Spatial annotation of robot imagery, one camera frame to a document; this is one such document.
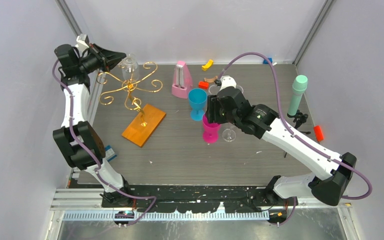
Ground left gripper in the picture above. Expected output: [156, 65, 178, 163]
[78, 44, 127, 75]

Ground pink plastic wine glass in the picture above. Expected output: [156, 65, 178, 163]
[202, 114, 221, 144]

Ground clear wine glass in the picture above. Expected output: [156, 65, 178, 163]
[118, 53, 140, 82]
[222, 123, 237, 143]
[208, 84, 221, 95]
[235, 85, 244, 94]

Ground blue plastic wine glass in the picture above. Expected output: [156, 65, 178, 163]
[188, 88, 208, 122]

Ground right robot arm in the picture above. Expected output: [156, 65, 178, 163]
[205, 86, 357, 206]

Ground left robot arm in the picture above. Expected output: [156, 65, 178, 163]
[52, 43, 134, 207]

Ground orange wooden rack base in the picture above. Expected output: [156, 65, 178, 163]
[121, 104, 167, 148]

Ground tan arch block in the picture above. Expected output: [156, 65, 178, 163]
[204, 76, 218, 83]

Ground pink metronome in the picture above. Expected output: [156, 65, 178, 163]
[171, 61, 193, 99]

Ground yellow curved block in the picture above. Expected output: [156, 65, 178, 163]
[201, 59, 214, 72]

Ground blue block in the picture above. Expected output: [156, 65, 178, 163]
[263, 57, 273, 65]

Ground mint green microphone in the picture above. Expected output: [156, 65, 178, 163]
[287, 75, 308, 116]

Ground green blue toy bricks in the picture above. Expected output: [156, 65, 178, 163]
[104, 145, 118, 162]

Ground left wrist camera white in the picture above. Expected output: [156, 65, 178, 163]
[75, 33, 90, 54]

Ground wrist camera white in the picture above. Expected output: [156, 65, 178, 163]
[214, 75, 237, 91]
[75, 33, 90, 54]

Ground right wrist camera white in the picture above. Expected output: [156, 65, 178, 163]
[214, 75, 237, 91]

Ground gold wire glass rack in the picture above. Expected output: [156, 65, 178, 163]
[96, 61, 163, 114]

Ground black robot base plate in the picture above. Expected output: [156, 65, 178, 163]
[100, 185, 298, 216]

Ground orange red block by wall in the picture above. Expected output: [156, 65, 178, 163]
[313, 125, 325, 142]

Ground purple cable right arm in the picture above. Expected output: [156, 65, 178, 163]
[218, 51, 374, 227]

